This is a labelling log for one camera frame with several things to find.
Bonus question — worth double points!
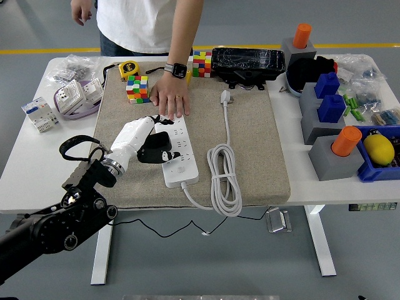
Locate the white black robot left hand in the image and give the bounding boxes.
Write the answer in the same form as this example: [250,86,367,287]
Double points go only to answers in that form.
[107,114,182,173]

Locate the person's right hand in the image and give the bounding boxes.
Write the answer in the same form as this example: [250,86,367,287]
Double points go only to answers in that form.
[71,0,93,26]

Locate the person's left hand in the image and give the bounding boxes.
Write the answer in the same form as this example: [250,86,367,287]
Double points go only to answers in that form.
[149,74,191,121]

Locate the black power adapter with cord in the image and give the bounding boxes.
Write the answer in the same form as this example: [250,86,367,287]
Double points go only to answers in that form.
[107,131,271,238]

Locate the white power strip with cord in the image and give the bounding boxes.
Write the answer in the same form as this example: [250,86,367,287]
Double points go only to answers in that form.
[155,89,243,218]

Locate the yellow tape measure chrome clip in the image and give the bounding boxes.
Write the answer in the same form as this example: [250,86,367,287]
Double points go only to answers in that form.
[145,67,192,86]

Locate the black smartwatch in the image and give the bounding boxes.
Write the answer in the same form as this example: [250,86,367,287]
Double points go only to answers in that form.
[164,62,188,81]

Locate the multicoloured puzzle cube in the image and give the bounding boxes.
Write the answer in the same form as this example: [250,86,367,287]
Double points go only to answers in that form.
[192,51,213,78]
[126,75,151,106]

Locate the yellow tape measure black label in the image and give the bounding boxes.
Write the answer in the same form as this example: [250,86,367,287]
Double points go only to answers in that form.
[101,61,141,83]

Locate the clear bag of metal parts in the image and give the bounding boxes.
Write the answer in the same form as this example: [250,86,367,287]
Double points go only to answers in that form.
[46,54,109,84]

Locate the purple plastic tray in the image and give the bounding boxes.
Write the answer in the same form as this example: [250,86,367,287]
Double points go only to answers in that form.
[53,79,104,121]

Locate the person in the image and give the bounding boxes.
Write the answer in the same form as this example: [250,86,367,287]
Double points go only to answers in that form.
[96,0,185,58]

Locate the white table leg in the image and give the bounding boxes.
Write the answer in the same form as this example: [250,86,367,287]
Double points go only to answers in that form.
[90,215,115,286]
[304,205,338,278]

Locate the black box in plastic wrap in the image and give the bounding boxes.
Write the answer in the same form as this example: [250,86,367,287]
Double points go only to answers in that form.
[211,47,287,92]

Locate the black table control panel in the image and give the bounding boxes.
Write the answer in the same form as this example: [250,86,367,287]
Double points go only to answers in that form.
[348,202,398,213]

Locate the grey-brown mat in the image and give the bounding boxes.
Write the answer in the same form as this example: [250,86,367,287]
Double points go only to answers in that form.
[90,61,292,209]

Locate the white circuit breaker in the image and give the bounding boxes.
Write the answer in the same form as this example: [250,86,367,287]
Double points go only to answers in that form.
[21,96,61,134]

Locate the pale blue rimmed base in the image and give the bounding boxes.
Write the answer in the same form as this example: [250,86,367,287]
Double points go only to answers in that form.
[284,71,306,99]

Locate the blue plastic bin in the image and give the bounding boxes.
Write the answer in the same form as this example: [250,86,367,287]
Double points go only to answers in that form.
[352,125,400,184]

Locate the grey plastic block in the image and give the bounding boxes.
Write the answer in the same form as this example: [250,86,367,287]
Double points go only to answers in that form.
[299,82,326,109]
[300,101,348,145]
[308,136,366,182]
[281,37,318,74]

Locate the black fabric bundle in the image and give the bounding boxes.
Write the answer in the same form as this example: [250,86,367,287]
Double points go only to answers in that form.
[286,55,338,91]

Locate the orange plastic cylinder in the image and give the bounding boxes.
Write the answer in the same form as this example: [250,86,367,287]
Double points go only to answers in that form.
[292,23,313,49]
[331,126,363,157]

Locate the yellow lemon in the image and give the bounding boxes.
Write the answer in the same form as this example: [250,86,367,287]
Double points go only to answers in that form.
[363,134,396,166]

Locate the blue plastic block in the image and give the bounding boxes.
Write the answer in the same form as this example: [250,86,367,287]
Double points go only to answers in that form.
[317,94,347,124]
[314,72,341,99]

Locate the clear bag of terminals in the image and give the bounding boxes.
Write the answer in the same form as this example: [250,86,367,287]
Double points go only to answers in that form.
[371,107,400,126]

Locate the clear bag of white parts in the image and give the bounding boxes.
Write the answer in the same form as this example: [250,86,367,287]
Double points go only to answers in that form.
[336,53,390,85]

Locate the clear bag of blue parts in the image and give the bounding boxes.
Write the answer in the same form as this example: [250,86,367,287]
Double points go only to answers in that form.
[352,81,386,110]

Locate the white wall socket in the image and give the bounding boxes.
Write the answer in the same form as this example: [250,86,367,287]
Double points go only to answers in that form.
[56,79,86,113]
[82,77,104,106]

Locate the silver metal bracket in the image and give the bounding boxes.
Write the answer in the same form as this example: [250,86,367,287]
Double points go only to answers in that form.
[266,207,293,233]

